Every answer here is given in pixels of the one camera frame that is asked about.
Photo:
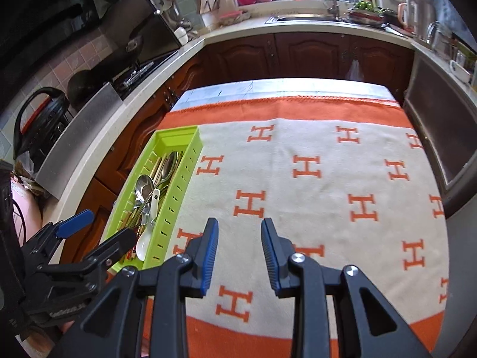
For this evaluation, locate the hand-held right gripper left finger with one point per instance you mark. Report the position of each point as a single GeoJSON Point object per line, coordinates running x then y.
{"type": "Point", "coordinates": [208, 253]}

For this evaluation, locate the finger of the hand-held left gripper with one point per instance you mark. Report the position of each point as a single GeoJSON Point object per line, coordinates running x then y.
{"type": "Point", "coordinates": [111, 244]}
{"type": "Point", "coordinates": [76, 220]}

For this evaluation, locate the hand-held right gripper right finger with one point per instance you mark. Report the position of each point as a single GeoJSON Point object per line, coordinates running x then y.
{"type": "Point", "coordinates": [270, 253]}

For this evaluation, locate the white red-striped chopstick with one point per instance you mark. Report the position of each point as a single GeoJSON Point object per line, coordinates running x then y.
{"type": "Point", "coordinates": [131, 254]}

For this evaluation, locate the white ceramic spoon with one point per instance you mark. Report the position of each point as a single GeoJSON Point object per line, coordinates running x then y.
{"type": "Point", "coordinates": [143, 246]}

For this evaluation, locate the metal fork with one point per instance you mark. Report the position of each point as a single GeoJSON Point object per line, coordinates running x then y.
{"type": "Point", "coordinates": [146, 214]}

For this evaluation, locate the green plastic utensil tray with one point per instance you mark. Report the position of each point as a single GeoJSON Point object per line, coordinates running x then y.
{"type": "Point", "coordinates": [179, 190]}

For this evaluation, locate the wooden red-tipped chopstick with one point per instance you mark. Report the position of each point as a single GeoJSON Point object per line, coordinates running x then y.
{"type": "Point", "coordinates": [155, 171]}

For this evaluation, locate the pale pink cloth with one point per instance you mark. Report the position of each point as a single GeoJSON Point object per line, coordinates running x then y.
{"type": "Point", "coordinates": [29, 209]}

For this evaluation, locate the orange and cream printed blanket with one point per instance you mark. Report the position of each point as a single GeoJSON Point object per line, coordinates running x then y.
{"type": "Point", "coordinates": [298, 201]}

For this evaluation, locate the brown wooden kitchen cabinet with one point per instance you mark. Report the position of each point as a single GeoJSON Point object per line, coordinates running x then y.
{"type": "Point", "coordinates": [126, 149]}
{"type": "Point", "coordinates": [298, 59]}

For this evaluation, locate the black wok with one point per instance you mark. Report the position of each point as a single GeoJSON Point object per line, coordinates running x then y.
{"type": "Point", "coordinates": [84, 89]}

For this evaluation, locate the gas stove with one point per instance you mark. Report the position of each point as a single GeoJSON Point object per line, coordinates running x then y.
{"type": "Point", "coordinates": [136, 74]}

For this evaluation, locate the pale blue table cover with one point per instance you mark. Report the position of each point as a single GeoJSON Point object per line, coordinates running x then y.
{"type": "Point", "coordinates": [283, 89]}

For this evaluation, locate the white plastic bag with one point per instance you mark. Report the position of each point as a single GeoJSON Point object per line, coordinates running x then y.
{"type": "Point", "coordinates": [354, 71]}

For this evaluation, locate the grey built-in appliance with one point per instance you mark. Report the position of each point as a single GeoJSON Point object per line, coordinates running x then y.
{"type": "Point", "coordinates": [439, 119]}

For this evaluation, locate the steel sink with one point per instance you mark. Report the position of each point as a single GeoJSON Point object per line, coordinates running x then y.
{"type": "Point", "coordinates": [302, 17]}

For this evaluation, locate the metal colander with greens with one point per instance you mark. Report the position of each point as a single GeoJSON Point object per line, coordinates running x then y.
{"type": "Point", "coordinates": [367, 15]}

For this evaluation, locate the white bowl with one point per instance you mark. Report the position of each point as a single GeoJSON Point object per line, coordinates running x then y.
{"type": "Point", "coordinates": [460, 71]}

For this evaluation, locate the glass pitcher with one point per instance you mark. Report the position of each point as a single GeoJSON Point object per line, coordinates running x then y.
{"type": "Point", "coordinates": [439, 39]}

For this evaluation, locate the white and pink kettle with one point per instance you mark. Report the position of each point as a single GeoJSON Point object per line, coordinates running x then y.
{"type": "Point", "coordinates": [408, 13]}

